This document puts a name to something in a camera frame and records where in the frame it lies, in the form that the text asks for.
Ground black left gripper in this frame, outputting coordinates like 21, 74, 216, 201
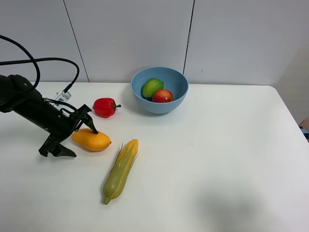
14, 94, 98, 158

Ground yellow mango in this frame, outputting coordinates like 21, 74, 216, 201
71, 129, 112, 152

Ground green lime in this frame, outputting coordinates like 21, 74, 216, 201
142, 78, 164, 98

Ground red pomegranate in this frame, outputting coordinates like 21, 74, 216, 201
152, 89, 174, 103

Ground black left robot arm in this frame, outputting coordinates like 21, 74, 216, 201
0, 75, 98, 158

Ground light blue bowl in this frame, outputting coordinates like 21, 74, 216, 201
131, 67, 189, 114

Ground red bell pepper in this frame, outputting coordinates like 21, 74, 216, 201
93, 98, 121, 118

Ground corn cob with husk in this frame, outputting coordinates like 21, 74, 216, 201
102, 139, 139, 205

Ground objects beside table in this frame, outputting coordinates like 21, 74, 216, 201
299, 118, 309, 142

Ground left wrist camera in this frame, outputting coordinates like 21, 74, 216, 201
53, 91, 71, 102

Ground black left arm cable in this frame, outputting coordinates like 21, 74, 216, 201
0, 35, 80, 94

